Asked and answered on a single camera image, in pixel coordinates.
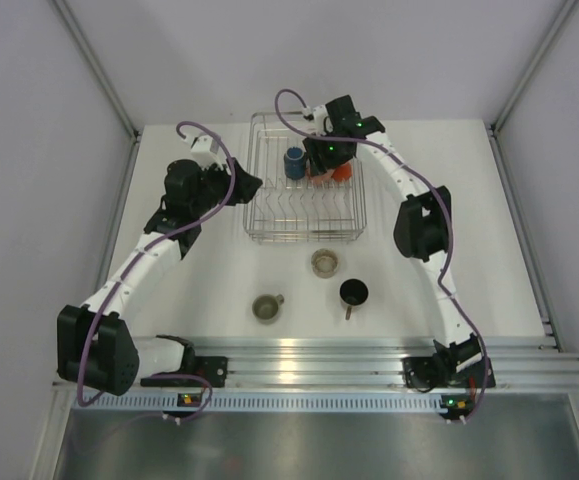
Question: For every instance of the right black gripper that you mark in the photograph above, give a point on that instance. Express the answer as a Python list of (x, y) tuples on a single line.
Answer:
[(313, 151)]

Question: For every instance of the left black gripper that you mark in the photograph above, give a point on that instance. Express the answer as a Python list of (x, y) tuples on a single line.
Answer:
[(245, 186)]

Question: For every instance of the small orange cup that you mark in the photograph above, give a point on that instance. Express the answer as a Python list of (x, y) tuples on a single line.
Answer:
[(343, 173)]

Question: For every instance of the dark blue cup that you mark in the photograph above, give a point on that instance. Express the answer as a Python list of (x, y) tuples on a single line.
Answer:
[(294, 163)]

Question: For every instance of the beige speckled cup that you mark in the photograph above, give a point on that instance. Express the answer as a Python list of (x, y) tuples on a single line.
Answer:
[(324, 263)]

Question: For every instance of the grey-green cup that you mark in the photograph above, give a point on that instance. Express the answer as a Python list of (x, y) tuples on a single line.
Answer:
[(266, 308)]

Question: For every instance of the black cup brown handle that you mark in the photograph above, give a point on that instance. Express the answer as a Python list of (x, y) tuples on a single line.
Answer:
[(353, 294)]

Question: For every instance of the pink cup white interior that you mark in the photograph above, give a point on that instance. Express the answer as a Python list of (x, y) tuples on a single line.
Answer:
[(319, 177)]

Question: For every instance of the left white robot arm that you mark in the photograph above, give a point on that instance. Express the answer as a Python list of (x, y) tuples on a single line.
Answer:
[(95, 346)]

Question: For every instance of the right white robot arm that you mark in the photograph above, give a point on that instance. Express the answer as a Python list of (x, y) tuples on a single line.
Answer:
[(423, 231)]

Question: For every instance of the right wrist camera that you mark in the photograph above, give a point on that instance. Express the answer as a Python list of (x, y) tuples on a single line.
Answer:
[(317, 118)]

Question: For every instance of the metal wire dish rack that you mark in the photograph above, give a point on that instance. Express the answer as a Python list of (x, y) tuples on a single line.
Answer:
[(291, 205)]

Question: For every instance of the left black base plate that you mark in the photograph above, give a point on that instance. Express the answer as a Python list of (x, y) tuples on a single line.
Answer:
[(211, 368)]

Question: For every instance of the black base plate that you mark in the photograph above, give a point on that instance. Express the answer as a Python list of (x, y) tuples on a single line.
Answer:
[(211, 368), (425, 373)]

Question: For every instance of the slotted cable duct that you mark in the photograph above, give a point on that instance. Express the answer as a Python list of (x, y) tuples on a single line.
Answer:
[(290, 402)]

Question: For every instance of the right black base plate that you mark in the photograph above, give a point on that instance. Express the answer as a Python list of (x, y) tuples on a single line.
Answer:
[(425, 373)]

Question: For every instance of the aluminium rail frame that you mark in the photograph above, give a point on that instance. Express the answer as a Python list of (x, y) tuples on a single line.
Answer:
[(519, 364)]

